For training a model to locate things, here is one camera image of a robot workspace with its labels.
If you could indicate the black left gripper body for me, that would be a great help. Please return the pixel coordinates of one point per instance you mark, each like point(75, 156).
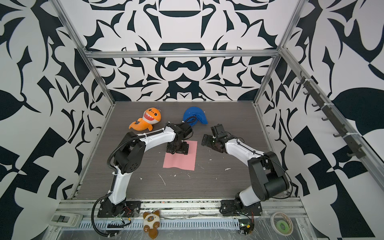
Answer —
point(181, 148)

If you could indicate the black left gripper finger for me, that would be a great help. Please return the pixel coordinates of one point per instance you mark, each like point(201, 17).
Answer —
point(171, 148)
point(184, 149)

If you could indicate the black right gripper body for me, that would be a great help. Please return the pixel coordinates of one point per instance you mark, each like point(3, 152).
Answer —
point(212, 142)

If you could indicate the pink paper sheet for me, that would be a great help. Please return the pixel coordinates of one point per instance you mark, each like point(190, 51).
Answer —
point(180, 161)

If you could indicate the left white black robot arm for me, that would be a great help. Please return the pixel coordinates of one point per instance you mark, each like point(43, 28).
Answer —
point(128, 156)

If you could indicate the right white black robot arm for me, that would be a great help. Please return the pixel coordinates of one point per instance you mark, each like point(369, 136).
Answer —
point(267, 176)

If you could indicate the blue cloth cap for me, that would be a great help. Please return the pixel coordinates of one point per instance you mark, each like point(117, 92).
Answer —
point(193, 115)

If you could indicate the orange shark plush toy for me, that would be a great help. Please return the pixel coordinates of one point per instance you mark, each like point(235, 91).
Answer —
point(150, 117)

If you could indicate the brown white plush toy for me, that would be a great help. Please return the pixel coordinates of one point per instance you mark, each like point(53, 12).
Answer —
point(151, 223)

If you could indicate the small electronics board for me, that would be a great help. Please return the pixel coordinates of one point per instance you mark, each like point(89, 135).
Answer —
point(246, 227)

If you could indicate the white switch box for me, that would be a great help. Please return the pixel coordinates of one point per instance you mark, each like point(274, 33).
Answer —
point(66, 220)

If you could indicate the black hook rail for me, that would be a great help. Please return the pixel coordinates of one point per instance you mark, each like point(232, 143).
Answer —
point(333, 115)

